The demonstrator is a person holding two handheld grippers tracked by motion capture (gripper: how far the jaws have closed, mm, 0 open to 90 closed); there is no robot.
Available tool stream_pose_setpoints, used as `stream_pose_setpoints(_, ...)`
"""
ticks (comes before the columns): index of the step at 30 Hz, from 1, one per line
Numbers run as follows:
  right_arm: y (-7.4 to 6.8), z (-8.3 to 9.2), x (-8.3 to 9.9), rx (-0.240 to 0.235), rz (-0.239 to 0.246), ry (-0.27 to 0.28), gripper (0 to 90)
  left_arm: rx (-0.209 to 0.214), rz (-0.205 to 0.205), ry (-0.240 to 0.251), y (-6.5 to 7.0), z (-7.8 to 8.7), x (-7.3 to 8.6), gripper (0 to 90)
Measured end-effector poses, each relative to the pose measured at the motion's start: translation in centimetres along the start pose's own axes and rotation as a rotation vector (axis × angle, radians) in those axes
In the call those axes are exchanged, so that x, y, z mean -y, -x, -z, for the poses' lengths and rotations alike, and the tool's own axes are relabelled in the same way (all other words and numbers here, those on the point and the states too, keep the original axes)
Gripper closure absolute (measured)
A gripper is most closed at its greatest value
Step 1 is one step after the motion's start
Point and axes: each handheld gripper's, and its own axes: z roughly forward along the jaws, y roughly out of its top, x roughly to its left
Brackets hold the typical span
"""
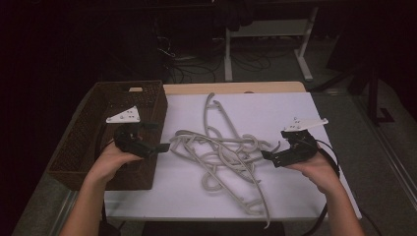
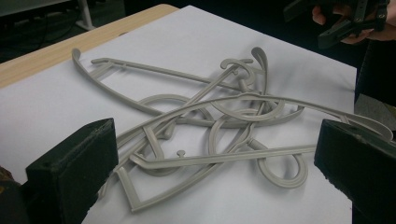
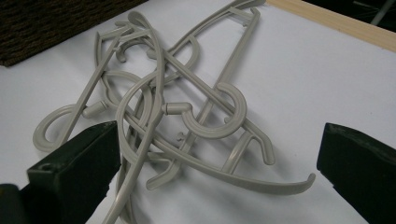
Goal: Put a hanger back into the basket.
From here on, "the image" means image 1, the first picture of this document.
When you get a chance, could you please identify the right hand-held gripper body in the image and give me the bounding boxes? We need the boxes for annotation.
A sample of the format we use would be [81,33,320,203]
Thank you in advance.
[273,117,329,168]

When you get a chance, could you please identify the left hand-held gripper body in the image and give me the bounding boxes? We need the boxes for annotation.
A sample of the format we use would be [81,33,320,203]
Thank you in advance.
[105,105,158,159]

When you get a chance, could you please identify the brown wicker basket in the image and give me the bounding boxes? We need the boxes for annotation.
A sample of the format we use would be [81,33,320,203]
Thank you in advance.
[47,80,169,192]

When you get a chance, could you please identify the person's left hand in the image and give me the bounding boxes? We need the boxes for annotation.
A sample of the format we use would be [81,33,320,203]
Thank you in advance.
[87,142,144,188]

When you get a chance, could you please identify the person's right hand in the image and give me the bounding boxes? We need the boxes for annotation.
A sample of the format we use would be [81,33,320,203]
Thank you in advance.
[284,151,342,195]

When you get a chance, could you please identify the white table mat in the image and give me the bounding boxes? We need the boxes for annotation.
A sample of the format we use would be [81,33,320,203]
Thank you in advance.
[103,91,363,221]

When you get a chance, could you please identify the black metal stand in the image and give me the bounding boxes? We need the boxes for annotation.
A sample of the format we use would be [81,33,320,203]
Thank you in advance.
[309,63,396,126]

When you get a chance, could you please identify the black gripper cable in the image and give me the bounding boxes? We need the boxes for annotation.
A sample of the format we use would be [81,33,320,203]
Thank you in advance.
[301,139,342,236]

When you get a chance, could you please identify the black floor cables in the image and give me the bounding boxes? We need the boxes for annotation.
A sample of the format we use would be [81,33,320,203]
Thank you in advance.
[155,30,289,85]

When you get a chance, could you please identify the white metal desk frame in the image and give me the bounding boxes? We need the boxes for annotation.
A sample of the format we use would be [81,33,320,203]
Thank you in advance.
[223,5,320,83]

